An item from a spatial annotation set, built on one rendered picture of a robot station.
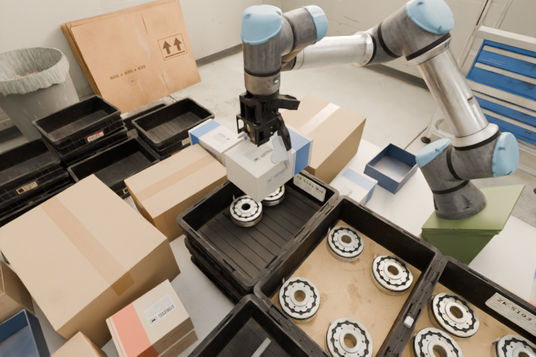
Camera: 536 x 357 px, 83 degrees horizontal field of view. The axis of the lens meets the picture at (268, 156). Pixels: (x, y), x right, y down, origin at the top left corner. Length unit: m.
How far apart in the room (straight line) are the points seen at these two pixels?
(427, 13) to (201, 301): 0.99
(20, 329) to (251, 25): 1.02
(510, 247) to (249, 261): 0.90
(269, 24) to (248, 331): 0.68
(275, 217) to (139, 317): 0.46
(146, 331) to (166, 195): 0.41
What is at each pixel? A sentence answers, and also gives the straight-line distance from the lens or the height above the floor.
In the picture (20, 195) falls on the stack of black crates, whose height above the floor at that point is 0.37.
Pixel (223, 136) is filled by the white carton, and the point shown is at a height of 0.88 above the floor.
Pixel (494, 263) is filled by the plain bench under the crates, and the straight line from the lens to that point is 1.29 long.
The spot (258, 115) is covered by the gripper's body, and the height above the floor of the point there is 1.26.
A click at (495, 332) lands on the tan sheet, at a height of 0.83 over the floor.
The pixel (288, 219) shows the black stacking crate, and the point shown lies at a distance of 0.99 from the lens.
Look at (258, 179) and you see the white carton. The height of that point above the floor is 1.13.
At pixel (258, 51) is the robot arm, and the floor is 1.40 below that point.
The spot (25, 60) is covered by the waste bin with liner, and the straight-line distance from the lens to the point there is 3.09.
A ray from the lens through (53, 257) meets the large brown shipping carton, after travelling 1.00.
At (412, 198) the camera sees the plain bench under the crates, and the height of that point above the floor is 0.70.
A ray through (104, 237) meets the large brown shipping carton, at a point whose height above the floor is 0.90.
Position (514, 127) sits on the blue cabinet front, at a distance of 2.67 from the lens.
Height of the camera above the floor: 1.63
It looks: 42 degrees down
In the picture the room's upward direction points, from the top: straight up
